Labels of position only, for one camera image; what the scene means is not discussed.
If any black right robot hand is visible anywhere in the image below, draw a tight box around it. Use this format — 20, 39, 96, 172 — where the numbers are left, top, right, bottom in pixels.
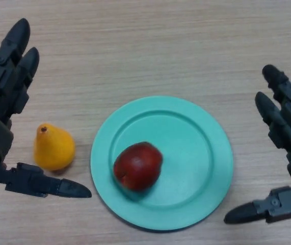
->
223, 64, 291, 225

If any yellow pear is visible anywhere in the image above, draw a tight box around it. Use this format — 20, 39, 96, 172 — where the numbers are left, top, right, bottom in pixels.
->
33, 123, 76, 172

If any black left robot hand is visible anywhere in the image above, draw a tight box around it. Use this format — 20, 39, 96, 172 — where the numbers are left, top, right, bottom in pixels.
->
0, 18, 92, 199

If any red apple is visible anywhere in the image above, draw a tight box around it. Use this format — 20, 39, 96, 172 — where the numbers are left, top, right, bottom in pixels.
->
113, 141, 164, 192

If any green round plate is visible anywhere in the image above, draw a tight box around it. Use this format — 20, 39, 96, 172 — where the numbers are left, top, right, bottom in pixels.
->
90, 95, 234, 232

